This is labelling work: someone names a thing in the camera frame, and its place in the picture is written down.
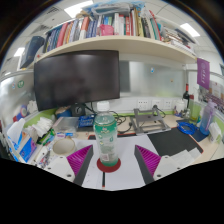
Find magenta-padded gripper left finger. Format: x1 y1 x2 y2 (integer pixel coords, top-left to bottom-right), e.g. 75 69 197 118
44 144 95 187

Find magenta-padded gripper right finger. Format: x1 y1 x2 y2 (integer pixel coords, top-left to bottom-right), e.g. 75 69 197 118
133 144 183 186

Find green-labelled clear drink bottle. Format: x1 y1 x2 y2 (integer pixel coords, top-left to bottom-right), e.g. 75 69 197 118
92 100 120 168

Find purple water jug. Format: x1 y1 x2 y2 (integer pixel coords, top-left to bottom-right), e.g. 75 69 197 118
198 101 218 136

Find white paper cup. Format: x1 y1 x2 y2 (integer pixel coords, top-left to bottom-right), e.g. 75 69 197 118
52 136 77 157

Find white paper sheet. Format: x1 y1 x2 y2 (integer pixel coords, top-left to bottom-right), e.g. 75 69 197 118
73 134 158 191

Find black desk mat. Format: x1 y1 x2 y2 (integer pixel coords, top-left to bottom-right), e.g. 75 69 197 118
147 127 205 158

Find flat round red coaster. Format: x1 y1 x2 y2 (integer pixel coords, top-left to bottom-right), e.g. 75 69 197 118
96 157 122 174

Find grey metal laptop stand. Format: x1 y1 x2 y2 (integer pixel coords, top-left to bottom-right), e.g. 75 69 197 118
128 106 172 136

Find clear plastic container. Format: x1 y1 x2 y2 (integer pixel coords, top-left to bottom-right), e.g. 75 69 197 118
52 116 81 133

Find small blue box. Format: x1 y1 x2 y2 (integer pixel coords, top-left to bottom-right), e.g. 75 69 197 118
77 114 96 129

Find white napkin stack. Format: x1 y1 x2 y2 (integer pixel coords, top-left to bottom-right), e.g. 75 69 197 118
31 116 55 138

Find blue tissue box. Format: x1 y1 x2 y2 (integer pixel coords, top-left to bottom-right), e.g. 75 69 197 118
6 118 38 163

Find small white jar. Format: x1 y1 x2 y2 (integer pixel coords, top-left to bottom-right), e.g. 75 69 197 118
175 99 186 116

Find dark wine bottle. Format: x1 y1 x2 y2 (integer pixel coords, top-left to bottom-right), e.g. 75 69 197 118
182 83 191 110

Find black computer monitor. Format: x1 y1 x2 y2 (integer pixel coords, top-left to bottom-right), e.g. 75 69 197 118
33 49 121 113

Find purple pennant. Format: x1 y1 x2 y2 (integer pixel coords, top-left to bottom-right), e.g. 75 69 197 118
196 57 211 91

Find black cables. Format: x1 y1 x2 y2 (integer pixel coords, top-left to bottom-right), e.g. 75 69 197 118
109 110 135 135

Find blue coiled cable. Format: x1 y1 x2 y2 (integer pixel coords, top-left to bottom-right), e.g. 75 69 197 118
176 120 198 136

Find wall shelf with books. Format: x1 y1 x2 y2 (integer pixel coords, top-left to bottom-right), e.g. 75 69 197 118
19 1 198 70

